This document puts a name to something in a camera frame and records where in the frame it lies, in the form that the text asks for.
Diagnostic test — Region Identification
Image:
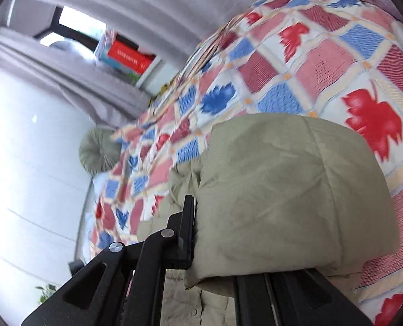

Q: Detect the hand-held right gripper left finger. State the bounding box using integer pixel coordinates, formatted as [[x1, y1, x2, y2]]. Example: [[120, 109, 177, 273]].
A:
[[21, 195, 196, 326]]

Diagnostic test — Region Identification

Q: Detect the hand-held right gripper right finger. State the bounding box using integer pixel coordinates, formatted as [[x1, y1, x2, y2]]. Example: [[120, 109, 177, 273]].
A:
[[234, 268, 374, 326]]

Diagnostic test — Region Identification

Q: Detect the olive green puffer jacket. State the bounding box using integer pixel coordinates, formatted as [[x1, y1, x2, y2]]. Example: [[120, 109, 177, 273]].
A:
[[137, 113, 401, 326]]

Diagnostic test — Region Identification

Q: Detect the dark bedside cabinet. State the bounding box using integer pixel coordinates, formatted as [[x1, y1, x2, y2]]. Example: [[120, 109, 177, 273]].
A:
[[68, 260, 85, 276]]

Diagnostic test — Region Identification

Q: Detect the round green cushion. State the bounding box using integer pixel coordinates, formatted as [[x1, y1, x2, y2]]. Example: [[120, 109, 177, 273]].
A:
[[78, 127, 122, 174]]

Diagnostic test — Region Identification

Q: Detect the green potted plant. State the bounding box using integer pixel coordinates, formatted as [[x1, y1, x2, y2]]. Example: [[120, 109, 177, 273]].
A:
[[35, 283, 58, 305]]

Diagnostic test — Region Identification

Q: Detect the white shelf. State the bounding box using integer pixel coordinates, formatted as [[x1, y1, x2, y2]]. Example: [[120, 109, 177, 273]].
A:
[[134, 55, 163, 89]]

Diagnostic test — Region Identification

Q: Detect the teal box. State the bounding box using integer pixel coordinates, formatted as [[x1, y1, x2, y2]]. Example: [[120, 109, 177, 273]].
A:
[[98, 56, 138, 79]]

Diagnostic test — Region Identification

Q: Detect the red box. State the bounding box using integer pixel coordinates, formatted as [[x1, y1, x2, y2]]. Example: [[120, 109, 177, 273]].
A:
[[106, 39, 155, 77]]

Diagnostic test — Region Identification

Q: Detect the grey curtain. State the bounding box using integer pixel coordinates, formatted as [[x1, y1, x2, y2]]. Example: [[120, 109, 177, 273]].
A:
[[0, 27, 152, 127], [13, 0, 292, 72]]

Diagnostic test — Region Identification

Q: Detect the leaf patchwork blanket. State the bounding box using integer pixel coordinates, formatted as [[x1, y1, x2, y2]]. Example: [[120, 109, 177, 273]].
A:
[[86, 0, 403, 326]]

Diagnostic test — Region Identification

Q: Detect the window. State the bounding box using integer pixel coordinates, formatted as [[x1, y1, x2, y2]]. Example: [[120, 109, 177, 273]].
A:
[[35, 5, 107, 51]]

